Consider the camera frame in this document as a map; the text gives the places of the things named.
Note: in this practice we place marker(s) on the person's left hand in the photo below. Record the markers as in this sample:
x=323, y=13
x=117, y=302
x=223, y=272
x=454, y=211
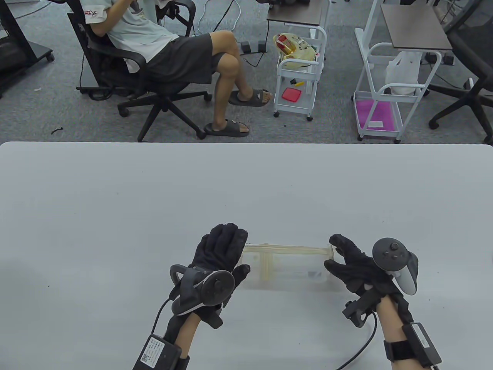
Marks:
x=219, y=246

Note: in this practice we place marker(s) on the person's right hand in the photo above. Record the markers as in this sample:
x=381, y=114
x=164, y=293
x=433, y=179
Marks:
x=358, y=269

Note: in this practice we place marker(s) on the clear beige-trimmed pencil pouch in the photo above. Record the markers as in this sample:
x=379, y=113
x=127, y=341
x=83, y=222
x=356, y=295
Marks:
x=285, y=248

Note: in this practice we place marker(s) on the person's left forearm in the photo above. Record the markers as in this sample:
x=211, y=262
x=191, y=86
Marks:
x=188, y=335

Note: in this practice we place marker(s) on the person's right forearm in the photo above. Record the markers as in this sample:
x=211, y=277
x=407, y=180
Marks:
x=389, y=323

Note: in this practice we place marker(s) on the black grey hand controller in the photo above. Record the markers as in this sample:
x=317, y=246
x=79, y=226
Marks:
x=208, y=287
x=393, y=254

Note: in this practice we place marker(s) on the dark slipper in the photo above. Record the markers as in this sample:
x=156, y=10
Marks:
x=250, y=98
x=227, y=129

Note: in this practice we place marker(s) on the small white card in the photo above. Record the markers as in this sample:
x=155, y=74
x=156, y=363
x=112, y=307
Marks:
x=375, y=124

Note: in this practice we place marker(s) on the black office chair with armrests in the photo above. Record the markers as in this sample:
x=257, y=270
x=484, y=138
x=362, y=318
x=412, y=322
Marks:
x=161, y=102

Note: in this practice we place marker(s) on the magenta mat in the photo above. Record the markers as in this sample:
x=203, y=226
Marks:
x=366, y=111

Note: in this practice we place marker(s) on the red square lid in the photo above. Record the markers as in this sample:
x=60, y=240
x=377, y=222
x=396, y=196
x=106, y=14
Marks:
x=292, y=95

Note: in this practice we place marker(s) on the small yellow tool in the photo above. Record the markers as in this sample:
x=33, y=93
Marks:
x=297, y=82

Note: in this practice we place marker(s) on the large white rolling cart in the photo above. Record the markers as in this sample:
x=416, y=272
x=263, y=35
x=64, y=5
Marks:
x=389, y=90

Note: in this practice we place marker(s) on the small white rolling cart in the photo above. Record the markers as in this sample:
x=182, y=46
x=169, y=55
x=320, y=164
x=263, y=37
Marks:
x=312, y=88

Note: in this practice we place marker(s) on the small black floor scrap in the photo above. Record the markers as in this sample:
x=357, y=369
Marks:
x=57, y=130

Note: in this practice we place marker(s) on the black power adapter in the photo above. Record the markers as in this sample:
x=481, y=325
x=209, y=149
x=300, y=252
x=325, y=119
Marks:
x=246, y=47

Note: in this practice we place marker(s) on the white plastic bag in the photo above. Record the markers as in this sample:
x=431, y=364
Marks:
x=402, y=73

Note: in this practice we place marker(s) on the yellow plastic bag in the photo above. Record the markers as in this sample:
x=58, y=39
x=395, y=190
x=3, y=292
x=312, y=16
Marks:
x=294, y=52

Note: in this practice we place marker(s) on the brown-top side table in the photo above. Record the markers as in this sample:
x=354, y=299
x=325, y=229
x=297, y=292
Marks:
x=294, y=11

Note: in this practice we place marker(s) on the black mesh office chair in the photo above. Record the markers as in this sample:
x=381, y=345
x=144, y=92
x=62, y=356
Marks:
x=470, y=34

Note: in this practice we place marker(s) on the black wheeled stand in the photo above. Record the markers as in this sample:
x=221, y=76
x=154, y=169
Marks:
x=17, y=42

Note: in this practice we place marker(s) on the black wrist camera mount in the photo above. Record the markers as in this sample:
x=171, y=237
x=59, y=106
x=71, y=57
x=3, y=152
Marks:
x=213, y=318
x=362, y=308

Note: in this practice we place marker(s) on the brown-top white-frame table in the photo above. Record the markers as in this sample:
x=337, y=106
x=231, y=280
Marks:
x=416, y=29

